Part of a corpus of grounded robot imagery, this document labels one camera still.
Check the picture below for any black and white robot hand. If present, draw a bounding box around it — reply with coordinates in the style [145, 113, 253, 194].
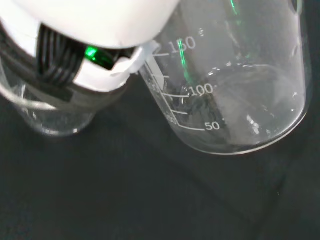
[0, 0, 181, 113]

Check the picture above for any clear empty glass beaker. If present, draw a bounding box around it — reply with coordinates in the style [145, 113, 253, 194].
[0, 81, 97, 137]

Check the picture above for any black bench cloth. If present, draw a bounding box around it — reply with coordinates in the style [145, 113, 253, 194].
[0, 0, 320, 240]

